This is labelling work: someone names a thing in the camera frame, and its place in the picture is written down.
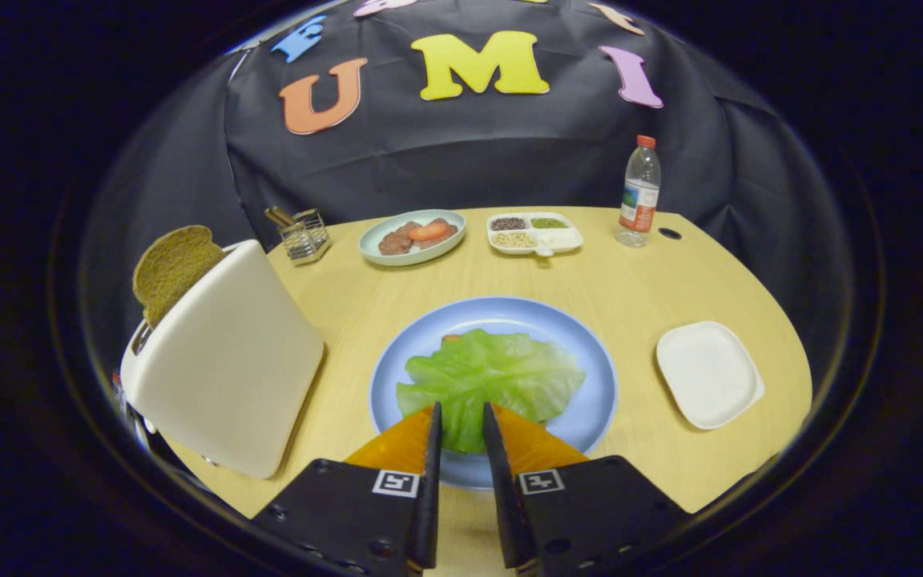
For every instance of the green beans pile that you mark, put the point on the green beans pile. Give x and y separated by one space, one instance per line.
548 223

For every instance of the red tomato slice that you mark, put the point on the red tomato slice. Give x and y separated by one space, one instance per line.
428 232

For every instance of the dark beans pile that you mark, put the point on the dark beans pile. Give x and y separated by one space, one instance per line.
508 223

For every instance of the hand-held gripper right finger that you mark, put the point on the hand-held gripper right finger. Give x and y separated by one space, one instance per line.
501 489

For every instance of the beige beans pile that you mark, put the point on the beige beans pile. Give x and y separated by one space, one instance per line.
513 239

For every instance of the brown toasted bread slice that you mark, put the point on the brown toasted bread slice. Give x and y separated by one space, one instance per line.
173 268

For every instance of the green lettuce leaf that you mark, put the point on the green lettuce leaf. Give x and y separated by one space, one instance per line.
493 369

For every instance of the white sectioned dish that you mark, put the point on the white sectioned dish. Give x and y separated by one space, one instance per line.
562 239

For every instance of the brown wooden sticks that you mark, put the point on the brown wooden sticks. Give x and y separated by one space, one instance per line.
279 216

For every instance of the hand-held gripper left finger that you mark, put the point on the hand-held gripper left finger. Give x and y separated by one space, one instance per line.
429 481

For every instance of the white square plate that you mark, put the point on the white square plate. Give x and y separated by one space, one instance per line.
710 373

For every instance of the brown meat patty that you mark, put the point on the brown meat patty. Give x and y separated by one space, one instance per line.
393 244
447 238

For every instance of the white toaster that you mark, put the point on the white toaster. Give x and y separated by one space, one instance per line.
229 361

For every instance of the clear plastic water bottle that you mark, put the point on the clear plastic water bottle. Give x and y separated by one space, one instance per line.
638 200

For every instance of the blue round plate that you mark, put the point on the blue round plate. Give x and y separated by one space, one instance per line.
509 312

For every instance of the pale green round plate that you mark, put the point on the pale green round plate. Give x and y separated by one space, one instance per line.
413 258

